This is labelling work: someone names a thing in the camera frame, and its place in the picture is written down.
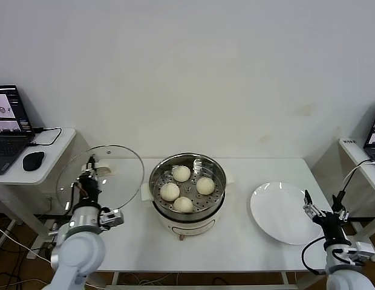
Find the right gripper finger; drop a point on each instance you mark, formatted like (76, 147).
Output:
(344, 216)
(310, 210)

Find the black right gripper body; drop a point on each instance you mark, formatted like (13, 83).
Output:
(332, 229)

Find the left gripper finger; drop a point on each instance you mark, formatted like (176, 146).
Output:
(90, 169)

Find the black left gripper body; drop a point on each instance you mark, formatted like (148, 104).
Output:
(89, 190)

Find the white steamed baozi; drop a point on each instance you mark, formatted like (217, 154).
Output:
(183, 204)
(181, 174)
(205, 186)
(169, 192)

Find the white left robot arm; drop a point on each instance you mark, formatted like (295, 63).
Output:
(78, 250)

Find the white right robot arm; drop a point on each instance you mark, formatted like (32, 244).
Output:
(344, 278)

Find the stainless steel steamer pot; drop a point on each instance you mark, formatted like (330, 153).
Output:
(211, 202)

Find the white round plate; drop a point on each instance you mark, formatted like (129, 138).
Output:
(278, 211)

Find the white side table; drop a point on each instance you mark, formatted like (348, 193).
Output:
(65, 140)
(350, 151)

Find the black computer mouse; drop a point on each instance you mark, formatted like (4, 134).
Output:
(33, 161)

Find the open black laptop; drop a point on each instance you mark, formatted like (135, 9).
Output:
(9, 145)
(374, 133)

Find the cream electric cooker base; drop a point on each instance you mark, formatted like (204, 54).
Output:
(190, 226)

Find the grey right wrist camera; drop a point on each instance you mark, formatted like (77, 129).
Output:
(365, 250)

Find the white table leg frame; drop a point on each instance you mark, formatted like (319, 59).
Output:
(115, 278)

